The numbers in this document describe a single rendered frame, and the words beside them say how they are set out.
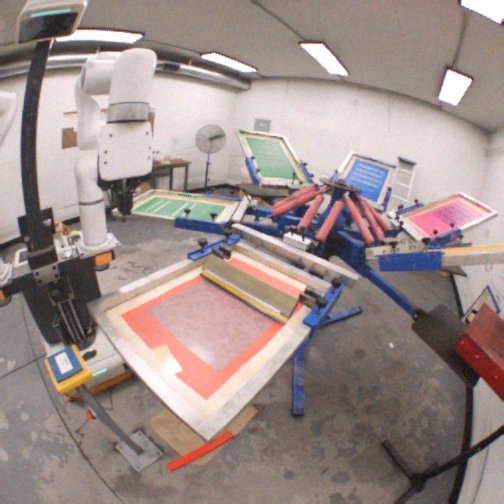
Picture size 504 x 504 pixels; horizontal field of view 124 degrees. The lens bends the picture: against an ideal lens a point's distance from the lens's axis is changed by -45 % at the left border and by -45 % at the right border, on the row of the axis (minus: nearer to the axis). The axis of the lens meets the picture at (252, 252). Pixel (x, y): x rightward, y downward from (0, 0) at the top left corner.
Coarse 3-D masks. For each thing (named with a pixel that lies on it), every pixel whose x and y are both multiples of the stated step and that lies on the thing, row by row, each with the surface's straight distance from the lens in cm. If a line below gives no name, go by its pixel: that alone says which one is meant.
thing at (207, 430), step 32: (256, 256) 114; (128, 288) 90; (320, 288) 104; (96, 320) 82; (128, 352) 69; (288, 352) 71; (160, 384) 62; (256, 384) 63; (192, 416) 58; (224, 416) 58
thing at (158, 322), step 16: (256, 272) 107; (176, 288) 94; (192, 288) 94; (208, 288) 94; (144, 304) 88; (160, 304) 87; (176, 304) 87; (192, 304) 86; (208, 304) 87; (224, 304) 87; (128, 320) 83; (144, 320) 82; (160, 320) 81; (176, 320) 81; (192, 320) 81; (144, 336) 77; (160, 336) 76; (176, 336) 76
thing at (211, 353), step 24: (288, 288) 101; (240, 312) 85; (192, 336) 76; (216, 336) 76; (240, 336) 77; (264, 336) 78; (192, 360) 70; (216, 360) 70; (240, 360) 71; (192, 384) 66; (216, 384) 66
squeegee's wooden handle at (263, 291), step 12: (204, 264) 100; (216, 264) 97; (228, 264) 94; (228, 276) 93; (240, 276) 91; (252, 276) 89; (240, 288) 89; (252, 288) 88; (264, 288) 86; (276, 288) 85; (264, 300) 85; (276, 300) 84; (288, 300) 83; (288, 312) 82
